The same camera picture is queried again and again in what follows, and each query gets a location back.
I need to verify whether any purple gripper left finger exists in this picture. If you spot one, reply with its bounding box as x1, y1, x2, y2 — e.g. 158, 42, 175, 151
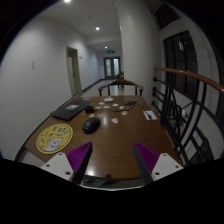
42, 142, 92, 184

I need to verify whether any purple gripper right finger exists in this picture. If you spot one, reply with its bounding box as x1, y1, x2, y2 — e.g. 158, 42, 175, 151
133, 143, 182, 185

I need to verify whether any round yellow mouse pad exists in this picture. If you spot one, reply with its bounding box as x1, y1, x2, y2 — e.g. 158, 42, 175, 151
36, 123, 73, 155

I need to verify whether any black computer mouse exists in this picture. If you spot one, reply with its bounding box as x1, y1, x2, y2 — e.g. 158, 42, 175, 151
82, 118, 101, 134

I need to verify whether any white sticker near mouse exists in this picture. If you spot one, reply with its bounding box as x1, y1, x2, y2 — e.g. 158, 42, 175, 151
111, 118, 119, 124

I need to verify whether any white notepad with pen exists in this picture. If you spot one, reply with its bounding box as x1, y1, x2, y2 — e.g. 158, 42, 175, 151
144, 111, 157, 120

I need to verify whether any dark grey laptop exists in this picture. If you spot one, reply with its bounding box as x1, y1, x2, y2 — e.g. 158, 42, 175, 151
50, 100, 92, 121

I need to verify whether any small black box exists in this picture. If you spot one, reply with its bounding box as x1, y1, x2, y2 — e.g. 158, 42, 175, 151
85, 106, 94, 114

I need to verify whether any black metal railing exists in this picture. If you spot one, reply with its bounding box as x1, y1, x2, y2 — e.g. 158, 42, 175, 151
152, 72, 224, 167

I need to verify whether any white small box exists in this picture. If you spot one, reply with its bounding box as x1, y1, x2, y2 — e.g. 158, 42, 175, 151
104, 97, 114, 103

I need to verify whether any wooden chair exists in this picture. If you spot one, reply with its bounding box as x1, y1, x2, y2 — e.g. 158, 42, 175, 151
97, 78, 145, 97

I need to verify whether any wooden stair handrail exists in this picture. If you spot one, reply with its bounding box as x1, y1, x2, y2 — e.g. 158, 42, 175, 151
154, 67, 224, 94

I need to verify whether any double glass door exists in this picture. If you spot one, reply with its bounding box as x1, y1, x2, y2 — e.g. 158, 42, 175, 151
104, 57, 121, 79

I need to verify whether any side doorway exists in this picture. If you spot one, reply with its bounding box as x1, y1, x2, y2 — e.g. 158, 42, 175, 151
66, 47, 82, 96

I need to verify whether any dark window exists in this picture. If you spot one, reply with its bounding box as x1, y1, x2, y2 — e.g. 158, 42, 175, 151
164, 31, 199, 98

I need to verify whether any green exit sign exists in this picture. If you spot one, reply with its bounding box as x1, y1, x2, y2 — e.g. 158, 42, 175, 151
107, 50, 115, 54

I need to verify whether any black cable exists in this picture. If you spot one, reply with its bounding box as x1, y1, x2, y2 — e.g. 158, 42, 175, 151
123, 100, 151, 116

